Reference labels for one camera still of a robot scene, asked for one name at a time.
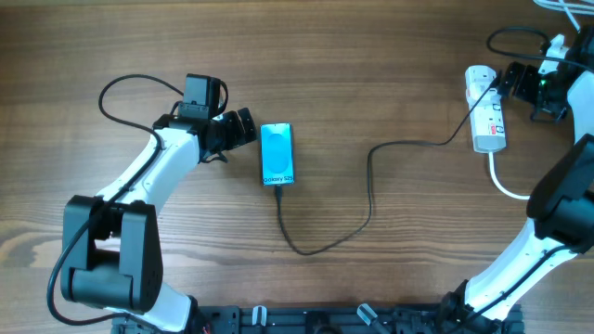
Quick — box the turquoise screen smartphone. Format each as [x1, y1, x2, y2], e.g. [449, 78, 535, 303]
[260, 122, 294, 186]

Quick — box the black USB charging cable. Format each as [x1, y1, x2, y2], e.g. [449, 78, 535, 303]
[273, 75, 502, 257]

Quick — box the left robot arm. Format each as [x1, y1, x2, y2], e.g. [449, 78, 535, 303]
[45, 74, 256, 333]

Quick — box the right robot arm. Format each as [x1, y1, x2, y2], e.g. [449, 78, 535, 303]
[434, 25, 593, 333]

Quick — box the white charger plug adapter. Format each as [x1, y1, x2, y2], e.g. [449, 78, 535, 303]
[466, 80, 501, 107]

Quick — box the white power strip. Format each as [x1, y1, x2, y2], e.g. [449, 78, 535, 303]
[465, 65, 507, 153]

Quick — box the right camera black cable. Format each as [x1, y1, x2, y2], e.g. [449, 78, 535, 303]
[485, 26, 594, 74]

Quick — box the camera black cable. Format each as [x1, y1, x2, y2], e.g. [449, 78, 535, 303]
[485, 26, 594, 74]
[45, 73, 185, 327]

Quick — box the white power strip cord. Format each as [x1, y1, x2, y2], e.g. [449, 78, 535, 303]
[487, 0, 594, 201]

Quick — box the left camera black cable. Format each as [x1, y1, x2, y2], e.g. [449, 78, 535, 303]
[45, 73, 185, 327]

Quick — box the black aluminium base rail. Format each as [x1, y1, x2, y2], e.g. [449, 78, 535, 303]
[185, 303, 525, 334]

